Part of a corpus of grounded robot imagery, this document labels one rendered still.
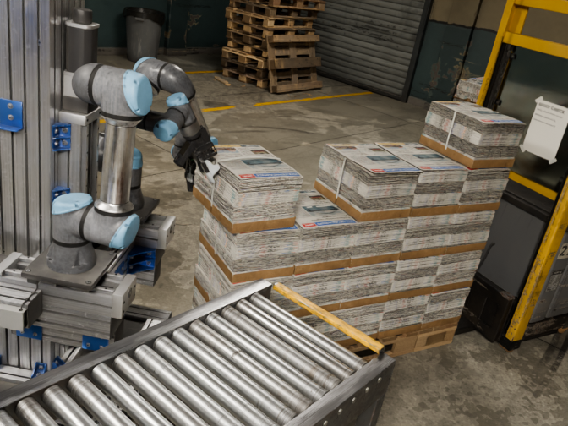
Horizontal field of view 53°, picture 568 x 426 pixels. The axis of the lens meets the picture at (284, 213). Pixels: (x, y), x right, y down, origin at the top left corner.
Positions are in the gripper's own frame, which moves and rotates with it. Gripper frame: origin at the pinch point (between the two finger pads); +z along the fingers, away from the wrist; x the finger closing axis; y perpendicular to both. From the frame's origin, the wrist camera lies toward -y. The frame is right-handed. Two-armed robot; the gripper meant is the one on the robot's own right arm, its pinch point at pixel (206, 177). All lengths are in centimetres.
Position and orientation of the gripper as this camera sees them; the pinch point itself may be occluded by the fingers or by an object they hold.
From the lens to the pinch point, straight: 227.4
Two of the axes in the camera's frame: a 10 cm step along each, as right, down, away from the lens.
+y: 8.3, -5.0, 2.2
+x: -4.7, -4.3, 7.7
